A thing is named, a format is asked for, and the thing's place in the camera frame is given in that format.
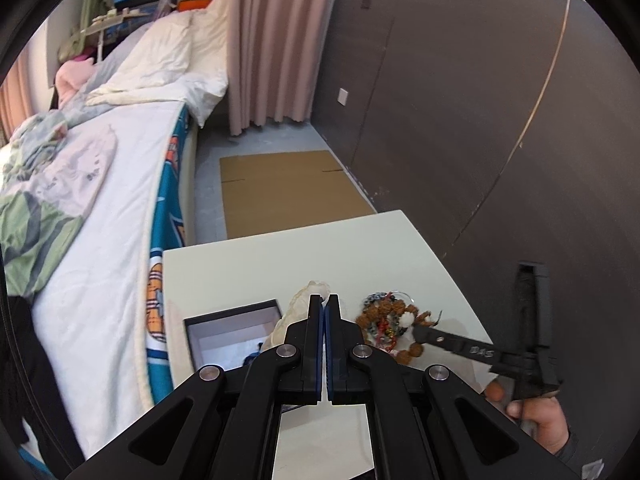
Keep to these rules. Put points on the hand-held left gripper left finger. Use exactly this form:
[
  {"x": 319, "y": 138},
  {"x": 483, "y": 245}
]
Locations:
[{"x": 315, "y": 345}]

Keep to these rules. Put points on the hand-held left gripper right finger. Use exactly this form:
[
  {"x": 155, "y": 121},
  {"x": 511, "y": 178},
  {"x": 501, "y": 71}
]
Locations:
[{"x": 332, "y": 345}]

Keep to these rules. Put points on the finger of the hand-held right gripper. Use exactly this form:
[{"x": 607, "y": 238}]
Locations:
[{"x": 455, "y": 344}]

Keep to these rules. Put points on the clear plastic bag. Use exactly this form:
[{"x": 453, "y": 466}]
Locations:
[{"x": 295, "y": 310}]

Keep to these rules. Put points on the black jewelry box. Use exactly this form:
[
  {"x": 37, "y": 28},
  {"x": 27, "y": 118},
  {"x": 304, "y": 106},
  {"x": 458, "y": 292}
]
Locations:
[{"x": 220, "y": 335}]

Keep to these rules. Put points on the person's right forearm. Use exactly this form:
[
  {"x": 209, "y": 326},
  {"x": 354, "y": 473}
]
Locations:
[{"x": 577, "y": 452}]

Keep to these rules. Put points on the person's right hand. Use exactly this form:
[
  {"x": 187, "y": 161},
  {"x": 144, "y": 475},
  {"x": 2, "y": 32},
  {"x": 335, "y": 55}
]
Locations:
[{"x": 542, "y": 422}]

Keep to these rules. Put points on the white bedside table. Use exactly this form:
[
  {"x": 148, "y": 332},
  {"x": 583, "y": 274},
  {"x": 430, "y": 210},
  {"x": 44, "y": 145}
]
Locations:
[{"x": 300, "y": 250}]

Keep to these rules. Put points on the flat brown cardboard sheet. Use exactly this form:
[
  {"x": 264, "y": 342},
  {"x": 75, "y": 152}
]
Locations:
[{"x": 290, "y": 190}]

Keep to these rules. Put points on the white bed mattress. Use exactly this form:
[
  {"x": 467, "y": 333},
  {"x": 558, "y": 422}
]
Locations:
[{"x": 115, "y": 250}]

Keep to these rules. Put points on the white printed garment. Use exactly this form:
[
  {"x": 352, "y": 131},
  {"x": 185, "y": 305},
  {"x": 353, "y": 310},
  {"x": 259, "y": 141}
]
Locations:
[{"x": 85, "y": 170}]

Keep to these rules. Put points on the black clothing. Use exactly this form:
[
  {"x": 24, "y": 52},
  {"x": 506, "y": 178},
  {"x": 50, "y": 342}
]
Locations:
[{"x": 25, "y": 360}]

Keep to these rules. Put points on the green patterned blanket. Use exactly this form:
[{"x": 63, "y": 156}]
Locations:
[{"x": 35, "y": 235}]

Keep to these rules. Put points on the pink curtain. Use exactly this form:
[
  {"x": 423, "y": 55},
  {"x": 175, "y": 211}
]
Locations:
[
  {"x": 275, "y": 40},
  {"x": 15, "y": 100}
]

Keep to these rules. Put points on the large white pillow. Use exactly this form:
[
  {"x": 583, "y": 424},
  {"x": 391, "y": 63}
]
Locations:
[{"x": 150, "y": 60}]

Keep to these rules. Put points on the light blue crumpled blanket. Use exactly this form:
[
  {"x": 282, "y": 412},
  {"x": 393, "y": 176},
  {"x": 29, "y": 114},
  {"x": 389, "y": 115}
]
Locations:
[{"x": 35, "y": 145}]

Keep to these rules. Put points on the pink plush toy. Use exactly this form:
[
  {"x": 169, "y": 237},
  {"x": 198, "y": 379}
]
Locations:
[{"x": 72, "y": 77}]

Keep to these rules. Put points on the orange box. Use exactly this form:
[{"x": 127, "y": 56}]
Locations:
[{"x": 192, "y": 4}]

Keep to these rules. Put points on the green plush toy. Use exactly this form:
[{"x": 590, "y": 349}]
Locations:
[{"x": 77, "y": 45}]

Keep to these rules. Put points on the small white side table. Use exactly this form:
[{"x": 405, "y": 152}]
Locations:
[{"x": 112, "y": 20}]

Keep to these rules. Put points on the white wall switch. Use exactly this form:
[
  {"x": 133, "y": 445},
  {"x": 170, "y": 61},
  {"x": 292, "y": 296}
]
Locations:
[{"x": 343, "y": 96}]

